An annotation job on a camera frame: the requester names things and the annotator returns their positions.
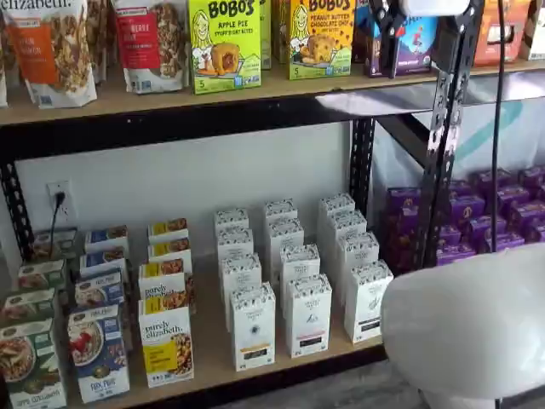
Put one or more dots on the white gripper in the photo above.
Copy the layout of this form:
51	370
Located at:
436	6

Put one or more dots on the white tea box yellow strip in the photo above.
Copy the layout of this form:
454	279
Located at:
231	218
240	272
253	328
234	245

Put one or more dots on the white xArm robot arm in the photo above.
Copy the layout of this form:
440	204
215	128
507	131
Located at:
464	324

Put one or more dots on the purple blue snack bar box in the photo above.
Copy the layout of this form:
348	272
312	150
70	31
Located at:
419	47

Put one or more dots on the orange snack box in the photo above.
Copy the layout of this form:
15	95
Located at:
489	34

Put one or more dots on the yellow Bobo's peanut butter box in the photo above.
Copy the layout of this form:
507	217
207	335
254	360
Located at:
321	42

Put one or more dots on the brown wooden shelf board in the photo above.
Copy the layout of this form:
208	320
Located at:
519	67
127	104
208	341

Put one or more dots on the white snack box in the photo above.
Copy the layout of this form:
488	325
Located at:
537	30

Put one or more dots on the green Bobo's apple pie box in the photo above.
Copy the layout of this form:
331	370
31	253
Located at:
223	47
266	34

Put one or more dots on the white tea box black strip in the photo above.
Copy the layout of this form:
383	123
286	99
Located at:
357	251
347	223
366	302
336	202

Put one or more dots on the white tea box pink strip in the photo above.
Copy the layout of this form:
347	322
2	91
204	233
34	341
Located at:
300	264
308	319
280	209
285	234

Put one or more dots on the white yellow granola box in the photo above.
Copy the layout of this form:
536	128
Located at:
168	249
159	283
168	228
166	341

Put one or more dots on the blue flax cereal box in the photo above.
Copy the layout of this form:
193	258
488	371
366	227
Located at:
106	236
100	289
102	257
98	353

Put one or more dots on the green cereal box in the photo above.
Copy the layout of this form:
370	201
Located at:
30	362
55	245
40	277
25	304

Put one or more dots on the translucent plastic sheet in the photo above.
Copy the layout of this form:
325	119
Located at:
523	128

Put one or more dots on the red label granola bag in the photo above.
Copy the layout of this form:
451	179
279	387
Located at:
149	47

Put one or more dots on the white granola bag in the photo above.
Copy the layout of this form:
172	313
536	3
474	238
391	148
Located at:
102	38
3	76

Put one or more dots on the orange label granola bag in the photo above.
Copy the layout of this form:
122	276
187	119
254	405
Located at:
51	51

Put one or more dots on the black metal shelf rack frame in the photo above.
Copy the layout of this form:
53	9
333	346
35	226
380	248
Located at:
170	132

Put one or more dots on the white wall outlet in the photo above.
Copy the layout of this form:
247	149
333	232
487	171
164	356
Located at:
66	213

